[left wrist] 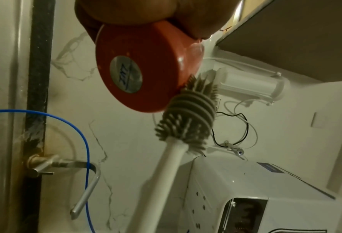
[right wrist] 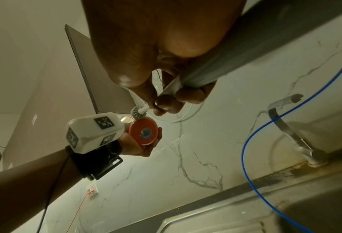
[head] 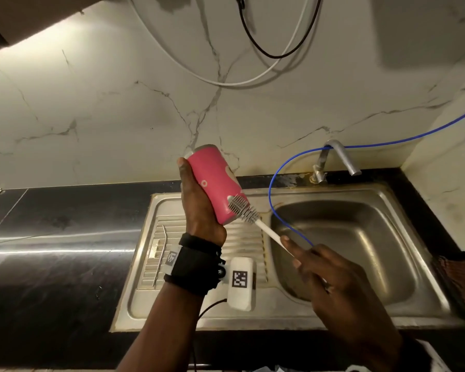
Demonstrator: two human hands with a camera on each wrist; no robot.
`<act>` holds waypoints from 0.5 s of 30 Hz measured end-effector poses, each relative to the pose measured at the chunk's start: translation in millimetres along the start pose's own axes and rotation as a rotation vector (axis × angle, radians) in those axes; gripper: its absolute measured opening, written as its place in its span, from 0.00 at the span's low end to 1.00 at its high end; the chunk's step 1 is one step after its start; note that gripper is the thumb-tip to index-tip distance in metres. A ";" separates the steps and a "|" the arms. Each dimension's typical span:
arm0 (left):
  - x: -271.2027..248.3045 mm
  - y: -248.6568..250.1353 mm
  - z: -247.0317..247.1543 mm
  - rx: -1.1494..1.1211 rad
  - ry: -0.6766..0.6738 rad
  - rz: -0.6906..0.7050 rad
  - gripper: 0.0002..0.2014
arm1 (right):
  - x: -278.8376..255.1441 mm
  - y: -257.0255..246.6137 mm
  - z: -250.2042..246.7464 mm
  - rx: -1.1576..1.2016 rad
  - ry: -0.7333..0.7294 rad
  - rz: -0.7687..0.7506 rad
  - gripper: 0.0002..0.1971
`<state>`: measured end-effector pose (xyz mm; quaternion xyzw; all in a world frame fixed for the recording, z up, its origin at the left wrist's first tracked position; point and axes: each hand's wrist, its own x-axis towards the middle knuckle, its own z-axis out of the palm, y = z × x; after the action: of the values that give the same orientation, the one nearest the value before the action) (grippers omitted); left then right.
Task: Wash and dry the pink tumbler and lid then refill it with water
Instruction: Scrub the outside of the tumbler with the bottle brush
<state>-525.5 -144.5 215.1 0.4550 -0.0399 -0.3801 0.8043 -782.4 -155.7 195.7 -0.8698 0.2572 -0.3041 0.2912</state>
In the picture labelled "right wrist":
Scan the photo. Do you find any black left wrist band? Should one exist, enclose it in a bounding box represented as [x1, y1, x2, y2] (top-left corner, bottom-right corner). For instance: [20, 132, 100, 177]
[65, 139, 124, 181]

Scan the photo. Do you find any orange power cable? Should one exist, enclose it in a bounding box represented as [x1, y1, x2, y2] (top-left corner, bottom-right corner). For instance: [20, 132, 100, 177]
[65, 192, 91, 233]

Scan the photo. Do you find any metal faucet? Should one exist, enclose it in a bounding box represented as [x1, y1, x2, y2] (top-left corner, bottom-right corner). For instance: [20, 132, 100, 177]
[267, 94, 329, 168]

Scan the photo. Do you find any thin black left camera cable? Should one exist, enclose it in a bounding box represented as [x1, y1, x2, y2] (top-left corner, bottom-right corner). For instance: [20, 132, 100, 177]
[35, 154, 71, 233]

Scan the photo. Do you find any white wall socket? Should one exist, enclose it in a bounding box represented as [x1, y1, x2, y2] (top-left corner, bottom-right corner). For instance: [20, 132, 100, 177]
[85, 182, 99, 196]

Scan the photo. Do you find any pink steel tumbler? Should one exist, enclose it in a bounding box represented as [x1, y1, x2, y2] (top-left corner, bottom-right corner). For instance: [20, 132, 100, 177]
[128, 118, 159, 146]

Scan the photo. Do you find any dark brown wall cabinet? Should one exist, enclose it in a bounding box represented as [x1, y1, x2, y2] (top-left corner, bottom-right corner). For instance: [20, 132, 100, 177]
[64, 24, 137, 114]

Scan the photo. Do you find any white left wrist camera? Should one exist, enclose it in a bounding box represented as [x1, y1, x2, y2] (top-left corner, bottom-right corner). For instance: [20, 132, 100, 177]
[65, 112, 126, 154]

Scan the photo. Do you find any person's left forearm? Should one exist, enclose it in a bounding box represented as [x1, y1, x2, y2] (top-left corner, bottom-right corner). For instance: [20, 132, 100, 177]
[0, 148, 84, 233]

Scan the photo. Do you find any person's left hand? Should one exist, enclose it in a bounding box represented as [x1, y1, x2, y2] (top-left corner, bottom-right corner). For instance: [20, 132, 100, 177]
[117, 124, 163, 158]

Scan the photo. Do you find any person's right hand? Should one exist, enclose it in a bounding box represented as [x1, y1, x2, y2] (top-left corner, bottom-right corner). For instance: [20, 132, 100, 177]
[81, 0, 247, 117]

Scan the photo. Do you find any stainless steel sink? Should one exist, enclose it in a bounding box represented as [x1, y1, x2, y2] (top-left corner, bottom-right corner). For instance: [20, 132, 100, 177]
[156, 145, 342, 233]

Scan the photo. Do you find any white bottle brush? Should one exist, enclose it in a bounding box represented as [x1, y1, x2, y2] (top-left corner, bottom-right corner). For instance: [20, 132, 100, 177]
[130, 0, 342, 120]

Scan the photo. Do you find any thin blue tube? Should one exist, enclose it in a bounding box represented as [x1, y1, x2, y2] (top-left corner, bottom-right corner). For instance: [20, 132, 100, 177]
[241, 46, 342, 233]

